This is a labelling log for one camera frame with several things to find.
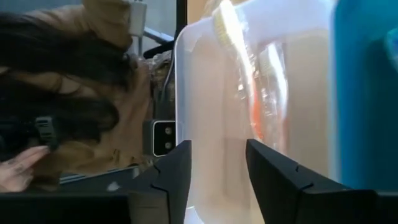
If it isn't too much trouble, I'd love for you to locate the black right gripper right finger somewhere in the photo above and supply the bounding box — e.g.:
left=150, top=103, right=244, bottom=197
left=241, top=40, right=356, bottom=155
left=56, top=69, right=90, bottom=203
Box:
left=245, top=138, right=379, bottom=224

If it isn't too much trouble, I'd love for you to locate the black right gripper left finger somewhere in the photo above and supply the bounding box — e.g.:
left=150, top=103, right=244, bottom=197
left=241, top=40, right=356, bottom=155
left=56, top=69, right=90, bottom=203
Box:
left=129, top=139, right=192, bottom=224

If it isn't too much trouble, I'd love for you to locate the person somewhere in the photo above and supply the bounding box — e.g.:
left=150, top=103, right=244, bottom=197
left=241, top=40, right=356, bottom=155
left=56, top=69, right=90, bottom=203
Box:
left=0, top=0, right=156, bottom=192

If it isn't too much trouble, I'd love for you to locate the clear plastic bin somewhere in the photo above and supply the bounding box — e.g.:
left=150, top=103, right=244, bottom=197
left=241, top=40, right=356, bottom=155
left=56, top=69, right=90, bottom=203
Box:
left=174, top=0, right=340, bottom=224

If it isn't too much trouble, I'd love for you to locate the teal plastic bin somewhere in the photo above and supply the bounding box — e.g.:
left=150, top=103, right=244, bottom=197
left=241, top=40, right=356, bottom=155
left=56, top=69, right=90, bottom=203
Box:
left=329, top=0, right=398, bottom=192

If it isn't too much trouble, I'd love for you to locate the black handheld device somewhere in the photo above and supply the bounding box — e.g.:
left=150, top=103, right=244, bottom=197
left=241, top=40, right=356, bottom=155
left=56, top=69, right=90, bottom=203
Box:
left=0, top=115, right=60, bottom=156

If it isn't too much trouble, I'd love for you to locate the person's hand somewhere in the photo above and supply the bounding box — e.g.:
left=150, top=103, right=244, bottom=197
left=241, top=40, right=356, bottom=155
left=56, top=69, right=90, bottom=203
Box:
left=0, top=145, right=50, bottom=193

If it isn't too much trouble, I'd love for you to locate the white plastic box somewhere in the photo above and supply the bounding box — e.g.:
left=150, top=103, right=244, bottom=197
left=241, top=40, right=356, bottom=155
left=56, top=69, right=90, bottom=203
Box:
left=129, top=0, right=149, bottom=37

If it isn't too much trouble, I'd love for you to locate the black aluminium table frame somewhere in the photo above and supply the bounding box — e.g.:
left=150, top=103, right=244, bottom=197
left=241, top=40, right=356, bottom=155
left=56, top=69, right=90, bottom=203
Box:
left=142, top=0, right=188, bottom=60

